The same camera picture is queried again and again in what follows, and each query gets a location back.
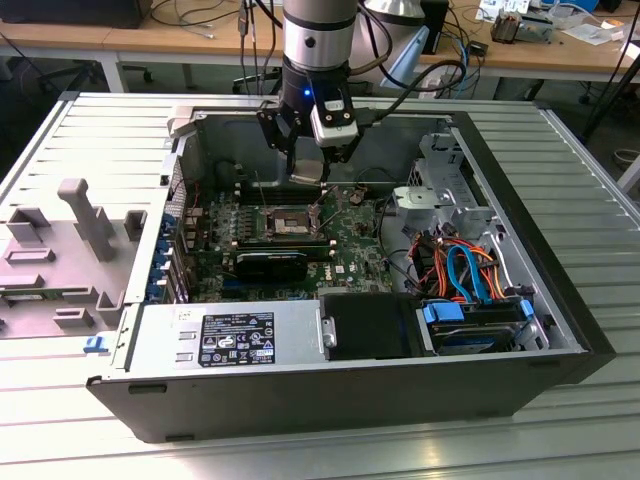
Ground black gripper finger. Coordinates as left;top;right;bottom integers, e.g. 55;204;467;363
321;129;363;182
256;101;302;175

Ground silver square CPU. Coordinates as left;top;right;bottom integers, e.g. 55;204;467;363
288;159;325;187

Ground blue expansion slot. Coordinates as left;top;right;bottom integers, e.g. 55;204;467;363
221;277;251;300

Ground copper CPU cooler heatsink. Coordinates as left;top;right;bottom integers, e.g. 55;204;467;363
488;10;525;45

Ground silver drive cage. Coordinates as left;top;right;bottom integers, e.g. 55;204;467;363
391;130;504;246

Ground green motherboard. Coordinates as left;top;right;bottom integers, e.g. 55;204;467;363
182;180;397;304

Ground white power adapter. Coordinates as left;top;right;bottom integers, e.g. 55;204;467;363
419;73;451;100

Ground pale blue teach pendant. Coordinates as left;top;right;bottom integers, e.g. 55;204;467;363
378;24;432;90

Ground RAM stick black chips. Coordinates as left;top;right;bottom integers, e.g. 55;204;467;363
236;238;335;251

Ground wooden desk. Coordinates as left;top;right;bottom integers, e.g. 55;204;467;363
0;0;640;101

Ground black graphics card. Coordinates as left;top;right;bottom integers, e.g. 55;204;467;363
233;248;310;283

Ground black box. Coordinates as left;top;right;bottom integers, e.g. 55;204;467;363
419;0;451;55

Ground hard disk blue carrier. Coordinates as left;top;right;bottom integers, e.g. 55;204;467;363
416;295;540;357

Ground white printed box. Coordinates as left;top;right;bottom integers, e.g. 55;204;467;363
477;0;532;22

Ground black flat case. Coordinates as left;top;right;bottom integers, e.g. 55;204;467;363
0;0;147;30

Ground silver power supply unit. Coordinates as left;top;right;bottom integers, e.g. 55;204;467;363
113;298;326;374

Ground black open PC case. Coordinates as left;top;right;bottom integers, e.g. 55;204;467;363
85;92;617;445

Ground black stand leg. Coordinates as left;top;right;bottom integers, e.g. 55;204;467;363
581;37;640;144

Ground white paper sheet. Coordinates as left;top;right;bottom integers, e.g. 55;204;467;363
559;13;627;47

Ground grey parts rack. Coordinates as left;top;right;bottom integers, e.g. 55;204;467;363
0;177;151;342

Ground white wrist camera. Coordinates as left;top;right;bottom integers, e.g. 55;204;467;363
308;98;360;149

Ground black camera cable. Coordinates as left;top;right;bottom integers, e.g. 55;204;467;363
349;58;470;132

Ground black internal cable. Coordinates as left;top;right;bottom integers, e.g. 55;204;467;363
375;197;421;296

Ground red orange wire bundle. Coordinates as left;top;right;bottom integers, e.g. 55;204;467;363
410;234;449;296

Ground blue data wire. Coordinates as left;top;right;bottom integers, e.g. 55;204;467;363
446;243;494;306

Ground orange power wire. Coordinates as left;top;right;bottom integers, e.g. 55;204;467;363
469;247;509;301

